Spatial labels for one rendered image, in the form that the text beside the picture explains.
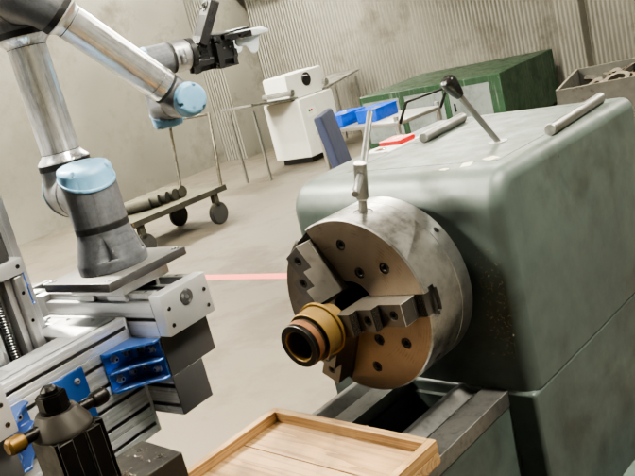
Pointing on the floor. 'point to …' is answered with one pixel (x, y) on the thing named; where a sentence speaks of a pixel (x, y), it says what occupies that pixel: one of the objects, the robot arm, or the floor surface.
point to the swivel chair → (332, 138)
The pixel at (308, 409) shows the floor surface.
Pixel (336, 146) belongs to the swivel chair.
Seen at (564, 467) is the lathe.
